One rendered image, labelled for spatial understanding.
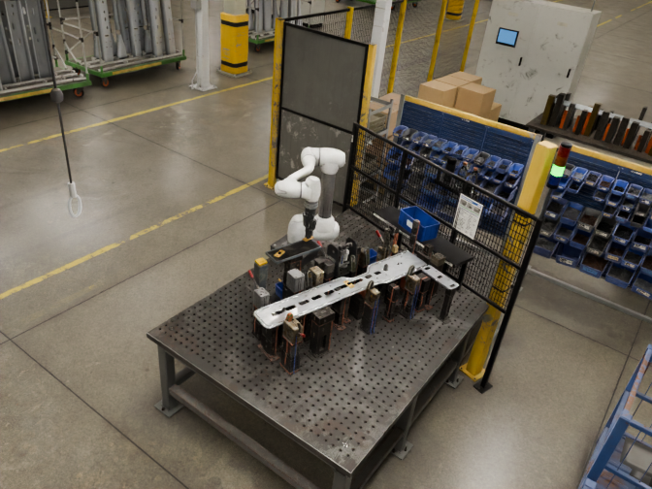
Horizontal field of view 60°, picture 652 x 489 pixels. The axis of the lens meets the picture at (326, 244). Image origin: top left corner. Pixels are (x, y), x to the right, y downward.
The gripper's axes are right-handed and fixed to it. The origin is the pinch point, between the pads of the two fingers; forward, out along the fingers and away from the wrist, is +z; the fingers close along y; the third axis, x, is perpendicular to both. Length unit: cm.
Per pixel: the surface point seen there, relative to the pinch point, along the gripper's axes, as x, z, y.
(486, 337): 101, 83, 104
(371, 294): 7, 24, 54
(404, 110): 245, -9, -100
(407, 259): 63, 26, 43
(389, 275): 37, 26, 47
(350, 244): 22.8, 8.0, 19.7
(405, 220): 93, 16, 17
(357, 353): -13, 56, 64
